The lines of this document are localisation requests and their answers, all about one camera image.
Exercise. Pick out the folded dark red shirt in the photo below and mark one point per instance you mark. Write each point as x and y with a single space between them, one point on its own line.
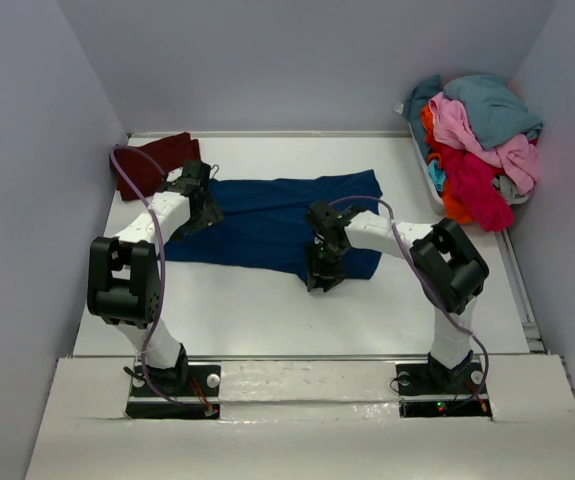
146 165

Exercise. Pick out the light pink t shirt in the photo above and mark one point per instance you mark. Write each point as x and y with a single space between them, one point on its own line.
517 157

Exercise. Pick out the navy blue t shirt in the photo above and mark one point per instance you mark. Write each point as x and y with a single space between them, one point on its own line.
264 225

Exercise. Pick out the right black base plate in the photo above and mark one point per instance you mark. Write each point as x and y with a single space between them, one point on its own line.
421 397

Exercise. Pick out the magenta t shirt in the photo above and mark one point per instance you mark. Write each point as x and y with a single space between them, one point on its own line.
470 179

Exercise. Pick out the orange t shirt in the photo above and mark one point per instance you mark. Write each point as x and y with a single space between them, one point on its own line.
454 209

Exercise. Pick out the grey blue t shirt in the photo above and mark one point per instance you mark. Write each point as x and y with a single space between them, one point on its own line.
496 114

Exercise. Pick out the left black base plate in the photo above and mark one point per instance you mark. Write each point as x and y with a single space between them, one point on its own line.
197 399

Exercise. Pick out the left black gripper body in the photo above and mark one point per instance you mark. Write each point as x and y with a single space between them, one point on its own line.
209 216

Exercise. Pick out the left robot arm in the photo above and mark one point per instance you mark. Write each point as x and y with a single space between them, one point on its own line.
126 272

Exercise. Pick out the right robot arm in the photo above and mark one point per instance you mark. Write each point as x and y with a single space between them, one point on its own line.
449 268

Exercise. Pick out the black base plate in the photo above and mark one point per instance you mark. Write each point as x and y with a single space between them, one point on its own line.
421 397
197 399

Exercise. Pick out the light blue t shirt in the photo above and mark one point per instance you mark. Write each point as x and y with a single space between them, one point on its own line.
435 172

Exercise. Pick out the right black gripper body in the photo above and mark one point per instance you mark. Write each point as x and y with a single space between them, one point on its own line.
327 262

